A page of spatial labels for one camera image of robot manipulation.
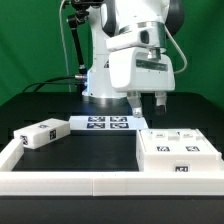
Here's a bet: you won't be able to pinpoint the white door panel with knob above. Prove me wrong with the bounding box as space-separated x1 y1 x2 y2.
140 129 180 155

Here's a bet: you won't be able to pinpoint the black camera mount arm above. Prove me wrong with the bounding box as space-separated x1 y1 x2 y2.
66 0 108 81

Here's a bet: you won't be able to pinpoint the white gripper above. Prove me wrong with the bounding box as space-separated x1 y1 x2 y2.
109 47 175 118

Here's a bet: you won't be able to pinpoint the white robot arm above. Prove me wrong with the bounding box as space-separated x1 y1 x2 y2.
82 0 184 117

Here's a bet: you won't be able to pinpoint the black cables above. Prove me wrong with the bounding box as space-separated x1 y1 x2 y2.
22 75 89 94

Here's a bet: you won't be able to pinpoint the white cabinet body box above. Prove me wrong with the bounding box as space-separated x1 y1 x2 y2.
136 129 224 172

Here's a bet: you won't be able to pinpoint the grey hanging cable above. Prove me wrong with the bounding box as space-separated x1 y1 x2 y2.
58 0 73 94

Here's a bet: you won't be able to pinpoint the white U-shaped fence frame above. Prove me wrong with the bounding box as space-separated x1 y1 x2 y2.
0 140 224 196

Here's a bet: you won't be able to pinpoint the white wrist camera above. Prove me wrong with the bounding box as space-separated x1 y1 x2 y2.
106 30 150 51

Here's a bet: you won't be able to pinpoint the white marker base plate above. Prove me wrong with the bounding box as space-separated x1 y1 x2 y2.
69 116 148 131

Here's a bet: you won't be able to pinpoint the white cabinet top block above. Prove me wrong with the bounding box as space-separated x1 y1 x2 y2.
14 118 70 149

